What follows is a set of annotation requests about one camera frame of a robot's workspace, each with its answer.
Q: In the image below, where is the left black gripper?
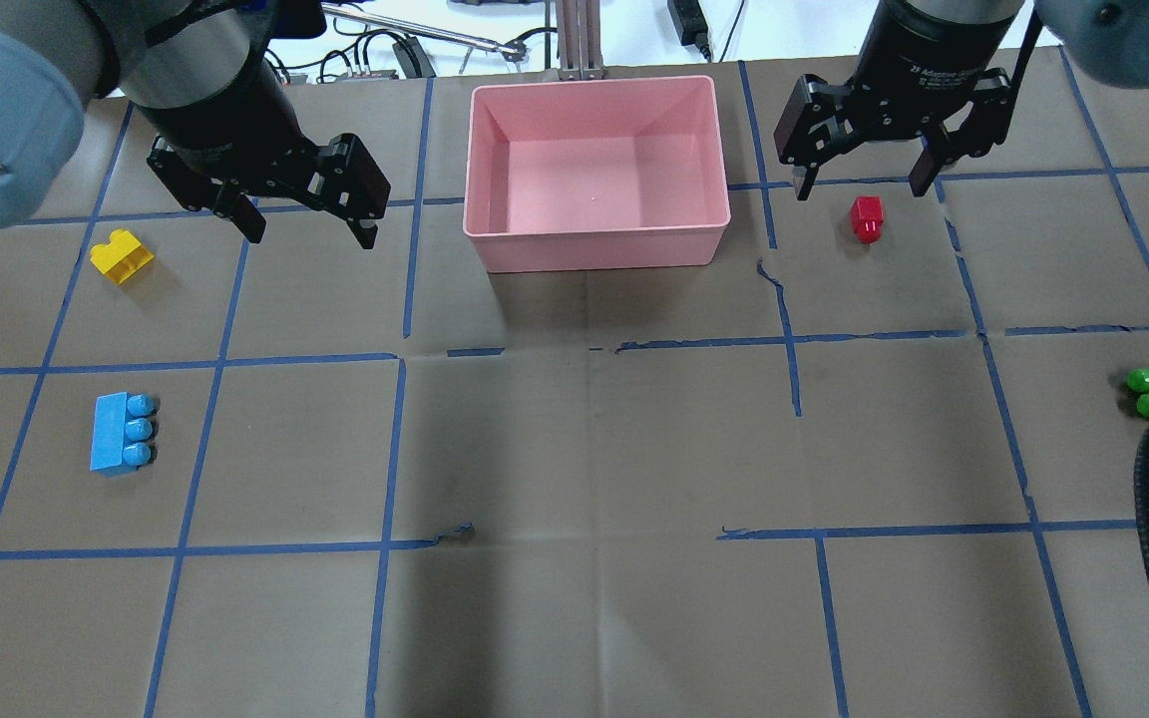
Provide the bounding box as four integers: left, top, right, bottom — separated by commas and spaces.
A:
124, 46, 391, 250

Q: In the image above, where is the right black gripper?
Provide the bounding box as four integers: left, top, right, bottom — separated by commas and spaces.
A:
772, 1, 1015, 201

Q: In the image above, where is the yellow toy block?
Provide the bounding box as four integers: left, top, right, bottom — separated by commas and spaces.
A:
88, 227, 156, 285

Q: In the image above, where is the blue toy block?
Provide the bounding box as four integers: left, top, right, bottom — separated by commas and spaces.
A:
90, 392, 159, 477

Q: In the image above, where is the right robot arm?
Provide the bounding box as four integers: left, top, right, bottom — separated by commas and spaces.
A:
774, 1, 1149, 200

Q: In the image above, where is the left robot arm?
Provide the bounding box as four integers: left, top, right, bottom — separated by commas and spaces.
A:
0, 1, 391, 249

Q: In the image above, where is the pink plastic box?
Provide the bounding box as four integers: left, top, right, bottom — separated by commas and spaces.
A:
462, 76, 731, 275

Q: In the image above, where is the red toy block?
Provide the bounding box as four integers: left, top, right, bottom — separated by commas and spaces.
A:
849, 195, 885, 244

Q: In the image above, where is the metal rod tool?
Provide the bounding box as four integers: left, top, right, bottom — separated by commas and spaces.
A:
321, 1, 529, 61

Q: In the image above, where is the black power adapter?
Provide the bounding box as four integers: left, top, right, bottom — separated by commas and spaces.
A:
665, 0, 712, 61

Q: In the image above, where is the aluminium frame post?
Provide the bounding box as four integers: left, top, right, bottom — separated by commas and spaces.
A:
556, 0, 603, 82

